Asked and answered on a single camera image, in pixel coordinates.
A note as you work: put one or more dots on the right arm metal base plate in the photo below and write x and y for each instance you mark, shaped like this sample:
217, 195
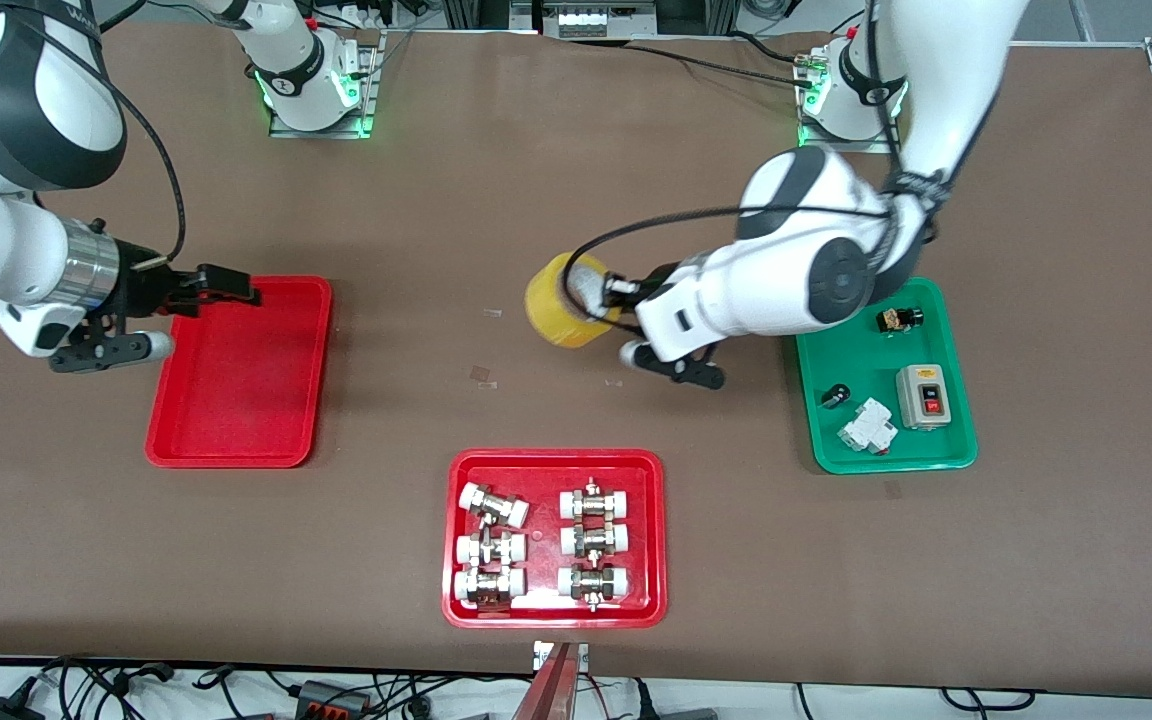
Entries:
368, 100

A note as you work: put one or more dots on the green plastic tray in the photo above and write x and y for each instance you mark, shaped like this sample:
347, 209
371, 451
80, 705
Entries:
866, 365

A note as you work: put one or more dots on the yellow packing tape roll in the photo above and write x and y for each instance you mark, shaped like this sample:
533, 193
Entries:
551, 310

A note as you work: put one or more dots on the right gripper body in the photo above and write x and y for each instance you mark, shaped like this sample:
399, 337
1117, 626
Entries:
143, 289

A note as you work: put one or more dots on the silver metal bracket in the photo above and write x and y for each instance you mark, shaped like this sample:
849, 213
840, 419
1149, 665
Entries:
582, 655

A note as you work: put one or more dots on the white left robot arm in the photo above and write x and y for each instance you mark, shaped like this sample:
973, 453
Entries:
946, 90

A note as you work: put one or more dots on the black power adapter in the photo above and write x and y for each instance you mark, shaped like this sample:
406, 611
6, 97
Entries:
1, 710

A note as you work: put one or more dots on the silver power strip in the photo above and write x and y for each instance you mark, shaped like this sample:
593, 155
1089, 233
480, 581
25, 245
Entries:
601, 20

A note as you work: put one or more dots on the black and orange device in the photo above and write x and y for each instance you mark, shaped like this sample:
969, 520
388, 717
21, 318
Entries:
331, 697

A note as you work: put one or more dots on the empty red plastic tray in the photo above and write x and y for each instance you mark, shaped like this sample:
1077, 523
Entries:
236, 390

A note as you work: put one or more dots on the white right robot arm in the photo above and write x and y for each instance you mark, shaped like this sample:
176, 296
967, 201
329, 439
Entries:
16, 110

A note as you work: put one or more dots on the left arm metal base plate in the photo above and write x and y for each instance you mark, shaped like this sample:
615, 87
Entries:
816, 135

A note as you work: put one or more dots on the red tray holding fittings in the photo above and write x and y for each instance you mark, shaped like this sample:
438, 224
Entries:
544, 610

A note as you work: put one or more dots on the small black knob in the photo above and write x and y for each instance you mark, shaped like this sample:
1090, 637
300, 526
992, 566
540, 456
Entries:
835, 396

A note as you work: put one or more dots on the black and brass component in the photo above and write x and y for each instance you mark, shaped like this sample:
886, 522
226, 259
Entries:
899, 320

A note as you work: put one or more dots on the white circuit breaker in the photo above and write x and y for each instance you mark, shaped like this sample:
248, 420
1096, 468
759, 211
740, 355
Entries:
868, 427

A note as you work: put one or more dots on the grey push button switch box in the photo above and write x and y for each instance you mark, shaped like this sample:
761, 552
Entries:
924, 397

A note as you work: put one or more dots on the red metal bar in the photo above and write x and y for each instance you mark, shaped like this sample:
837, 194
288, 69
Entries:
546, 695

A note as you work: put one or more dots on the white pipe union fitting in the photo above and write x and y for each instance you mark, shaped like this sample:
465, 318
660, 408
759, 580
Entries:
489, 585
594, 503
593, 582
595, 540
493, 505
491, 548

